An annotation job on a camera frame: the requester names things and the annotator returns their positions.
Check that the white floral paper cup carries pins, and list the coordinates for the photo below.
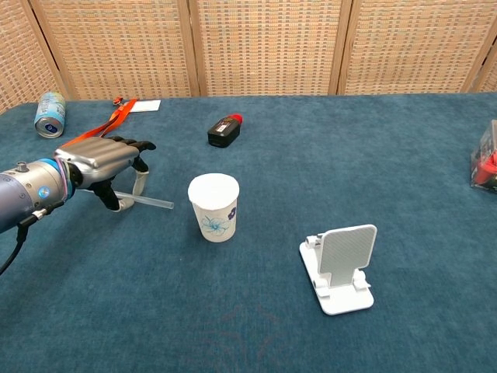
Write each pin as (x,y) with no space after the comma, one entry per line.
(216,210)

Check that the white badge card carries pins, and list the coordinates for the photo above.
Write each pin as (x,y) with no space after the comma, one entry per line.
(147,105)

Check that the white phone stand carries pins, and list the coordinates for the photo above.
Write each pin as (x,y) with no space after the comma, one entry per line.
(341,268)

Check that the woven rattan folding screen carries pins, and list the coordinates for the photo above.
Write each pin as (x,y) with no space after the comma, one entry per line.
(248,46)

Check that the clear box with red item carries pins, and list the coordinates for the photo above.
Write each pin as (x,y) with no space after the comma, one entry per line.
(485,161)

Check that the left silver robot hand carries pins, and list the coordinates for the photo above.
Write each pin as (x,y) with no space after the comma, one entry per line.
(97,157)

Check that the black device with red cap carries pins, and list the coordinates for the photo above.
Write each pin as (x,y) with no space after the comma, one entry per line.
(223,130)

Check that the clear plastic tube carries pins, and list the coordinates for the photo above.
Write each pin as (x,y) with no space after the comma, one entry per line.
(155,202)

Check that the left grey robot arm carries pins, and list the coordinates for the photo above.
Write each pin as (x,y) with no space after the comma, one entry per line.
(29,192)

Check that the light blue drink can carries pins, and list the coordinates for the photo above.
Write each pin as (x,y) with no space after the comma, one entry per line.
(50,114)

